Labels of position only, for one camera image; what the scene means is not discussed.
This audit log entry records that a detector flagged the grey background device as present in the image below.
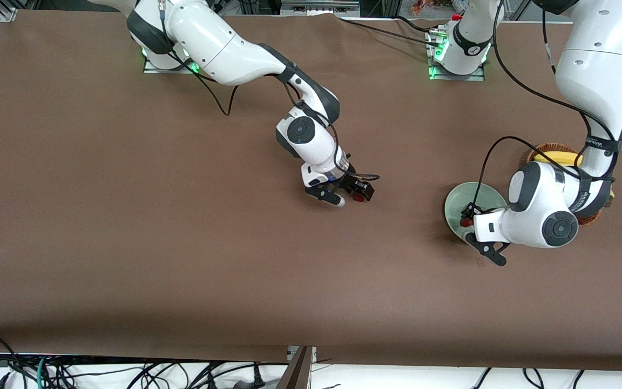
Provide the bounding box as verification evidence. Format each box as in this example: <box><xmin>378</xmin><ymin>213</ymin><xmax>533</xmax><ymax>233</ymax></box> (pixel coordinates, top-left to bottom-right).
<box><xmin>280</xmin><ymin>0</ymin><xmax>360</xmax><ymax>17</ymax></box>

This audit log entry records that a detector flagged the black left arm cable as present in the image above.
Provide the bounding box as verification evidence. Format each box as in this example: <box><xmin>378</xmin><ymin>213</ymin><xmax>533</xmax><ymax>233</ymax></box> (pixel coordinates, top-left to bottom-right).
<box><xmin>471</xmin><ymin>0</ymin><xmax>622</xmax><ymax>209</ymax></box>

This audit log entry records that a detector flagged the pale green plate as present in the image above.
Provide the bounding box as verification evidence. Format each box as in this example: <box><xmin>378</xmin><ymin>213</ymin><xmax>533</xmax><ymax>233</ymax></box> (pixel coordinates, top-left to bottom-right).
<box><xmin>444</xmin><ymin>182</ymin><xmax>508</xmax><ymax>245</ymax></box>

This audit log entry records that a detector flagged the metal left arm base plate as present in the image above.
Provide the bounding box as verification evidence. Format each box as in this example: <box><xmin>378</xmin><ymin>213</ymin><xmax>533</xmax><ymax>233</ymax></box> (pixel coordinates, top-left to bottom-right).
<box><xmin>428</xmin><ymin>27</ymin><xmax>486</xmax><ymax>82</ymax></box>

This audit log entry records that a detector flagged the brown wicker basket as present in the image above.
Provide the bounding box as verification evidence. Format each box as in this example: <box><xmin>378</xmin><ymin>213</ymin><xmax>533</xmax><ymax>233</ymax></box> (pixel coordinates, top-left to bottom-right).
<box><xmin>527</xmin><ymin>143</ymin><xmax>604</xmax><ymax>226</ymax></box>

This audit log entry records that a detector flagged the black cable on table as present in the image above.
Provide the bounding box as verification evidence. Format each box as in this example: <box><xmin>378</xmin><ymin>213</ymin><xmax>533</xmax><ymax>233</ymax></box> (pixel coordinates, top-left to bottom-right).
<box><xmin>335</xmin><ymin>15</ymin><xmax>441</xmax><ymax>48</ymax></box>

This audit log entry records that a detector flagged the brown table cover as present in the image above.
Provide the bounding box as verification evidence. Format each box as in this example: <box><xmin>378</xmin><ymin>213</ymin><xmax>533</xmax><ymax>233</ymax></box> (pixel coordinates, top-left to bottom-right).
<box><xmin>0</xmin><ymin>10</ymin><xmax>622</xmax><ymax>372</ymax></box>

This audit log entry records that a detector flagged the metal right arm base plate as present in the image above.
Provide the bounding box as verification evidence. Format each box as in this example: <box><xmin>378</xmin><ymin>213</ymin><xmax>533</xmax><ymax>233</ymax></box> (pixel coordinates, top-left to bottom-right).
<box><xmin>144</xmin><ymin>46</ymin><xmax>200</xmax><ymax>75</ymax></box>

